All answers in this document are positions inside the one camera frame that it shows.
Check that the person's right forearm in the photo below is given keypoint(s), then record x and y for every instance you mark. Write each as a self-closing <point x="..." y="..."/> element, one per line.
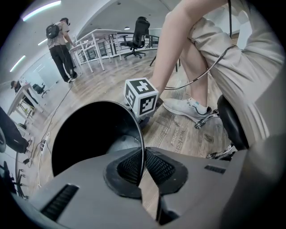
<point x="169" y="44"/>

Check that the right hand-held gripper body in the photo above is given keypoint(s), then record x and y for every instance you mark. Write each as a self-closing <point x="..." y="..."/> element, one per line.
<point x="143" y="98"/>

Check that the black round bucket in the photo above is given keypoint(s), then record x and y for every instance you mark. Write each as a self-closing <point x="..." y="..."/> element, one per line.
<point x="89" y="134"/>

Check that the white metal table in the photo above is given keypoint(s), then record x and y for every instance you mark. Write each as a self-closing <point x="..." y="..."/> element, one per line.
<point x="20" y="96"/>
<point x="93" y="36"/>

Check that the round ceiling light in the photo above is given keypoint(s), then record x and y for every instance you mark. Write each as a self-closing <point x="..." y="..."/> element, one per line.
<point x="127" y="28"/>

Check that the strip ceiling light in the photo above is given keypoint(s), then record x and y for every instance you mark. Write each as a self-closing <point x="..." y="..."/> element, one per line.
<point x="18" y="63"/>
<point x="40" y="10"/>
<point x="43" y="41"/>

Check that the black office chair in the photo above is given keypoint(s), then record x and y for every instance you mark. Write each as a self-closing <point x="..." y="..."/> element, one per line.
<point x="138" y="33"/>
<point x="40" y="89"/>

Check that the black stool with chrome legs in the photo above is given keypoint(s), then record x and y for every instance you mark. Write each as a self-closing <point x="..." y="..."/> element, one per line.
<point x="232" y="125"/>

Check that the person's right grey shoe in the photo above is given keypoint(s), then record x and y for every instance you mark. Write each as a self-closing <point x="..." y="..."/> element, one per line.
<point x="183" y="107"/>

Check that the person's right leg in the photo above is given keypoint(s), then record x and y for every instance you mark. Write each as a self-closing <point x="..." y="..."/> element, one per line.
<point x="194" y="73"/>

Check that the beige shorts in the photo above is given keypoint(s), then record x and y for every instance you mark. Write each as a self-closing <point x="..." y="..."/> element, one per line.
<point x="234" y="67"/>

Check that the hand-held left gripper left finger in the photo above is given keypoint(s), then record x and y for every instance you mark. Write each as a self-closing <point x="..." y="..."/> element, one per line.
<point x="89" y="196"/>

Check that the white power strip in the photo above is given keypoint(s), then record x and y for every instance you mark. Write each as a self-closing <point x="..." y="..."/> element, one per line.
<point x="45" y="143"/>

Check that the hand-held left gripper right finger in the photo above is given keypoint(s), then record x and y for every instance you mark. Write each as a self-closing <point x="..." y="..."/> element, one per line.
<point x="196" y="192"/>

